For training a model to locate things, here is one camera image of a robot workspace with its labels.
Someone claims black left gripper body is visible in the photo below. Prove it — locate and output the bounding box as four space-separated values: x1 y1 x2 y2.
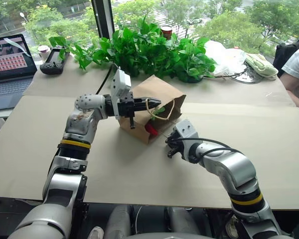
118 93 137 130

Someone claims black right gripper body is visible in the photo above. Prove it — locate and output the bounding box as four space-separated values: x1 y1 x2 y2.
165 131 184 155

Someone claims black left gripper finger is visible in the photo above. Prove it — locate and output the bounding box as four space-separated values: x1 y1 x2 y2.
134 104 160 112
134 97 162 106

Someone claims green plush toy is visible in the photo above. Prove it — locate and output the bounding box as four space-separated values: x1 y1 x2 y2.
151 106 166 121

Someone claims brown paper bag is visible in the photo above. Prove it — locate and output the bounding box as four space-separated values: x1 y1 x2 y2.
118 74 187 145

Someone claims red item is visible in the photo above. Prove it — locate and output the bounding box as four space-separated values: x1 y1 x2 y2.
144 122 158 136

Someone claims white plastic bag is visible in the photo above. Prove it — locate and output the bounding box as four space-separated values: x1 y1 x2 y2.
204 39 248 78

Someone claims light green cloth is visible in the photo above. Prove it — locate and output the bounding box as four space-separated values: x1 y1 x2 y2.
244 52 279 81

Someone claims green leafy potted plant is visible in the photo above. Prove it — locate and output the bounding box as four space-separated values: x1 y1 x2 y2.
48 15 218 84

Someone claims red tin can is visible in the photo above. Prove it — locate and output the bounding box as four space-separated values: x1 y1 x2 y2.
160 25 173 41

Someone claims black handheld controller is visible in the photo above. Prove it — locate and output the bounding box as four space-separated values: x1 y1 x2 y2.
39 47 71 75

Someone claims white shoe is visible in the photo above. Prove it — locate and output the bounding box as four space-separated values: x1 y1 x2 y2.
225 215 240 239
87 226 105 239

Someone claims white purple paper cup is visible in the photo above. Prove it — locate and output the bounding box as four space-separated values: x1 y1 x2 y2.
37 45 51 62

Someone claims open laptop computer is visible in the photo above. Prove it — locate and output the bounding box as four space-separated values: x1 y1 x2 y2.
0 33 38 112

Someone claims black backpack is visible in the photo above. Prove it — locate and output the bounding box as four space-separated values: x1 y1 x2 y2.
273 40 299 78

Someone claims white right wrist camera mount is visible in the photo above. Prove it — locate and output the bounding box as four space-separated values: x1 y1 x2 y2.
172 119 200 160

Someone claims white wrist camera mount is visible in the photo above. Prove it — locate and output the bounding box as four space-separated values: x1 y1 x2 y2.
172 119 200 160
110 69 133 120

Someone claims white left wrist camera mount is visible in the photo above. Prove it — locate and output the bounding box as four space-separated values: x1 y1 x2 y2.
110 69 133 120

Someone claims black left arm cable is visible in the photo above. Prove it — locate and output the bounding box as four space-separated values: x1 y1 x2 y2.
95 63 121 96

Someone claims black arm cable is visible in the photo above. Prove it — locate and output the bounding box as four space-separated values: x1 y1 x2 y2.
167 137 243 160
95 63 121 96

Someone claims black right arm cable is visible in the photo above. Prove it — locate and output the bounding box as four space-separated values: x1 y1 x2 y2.
167 137 243 160

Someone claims black window frame post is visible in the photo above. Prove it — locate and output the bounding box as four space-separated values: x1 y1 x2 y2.
90 0 116 41

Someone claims round plate with black cable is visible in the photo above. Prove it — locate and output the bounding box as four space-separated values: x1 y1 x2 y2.
228 66 264 85

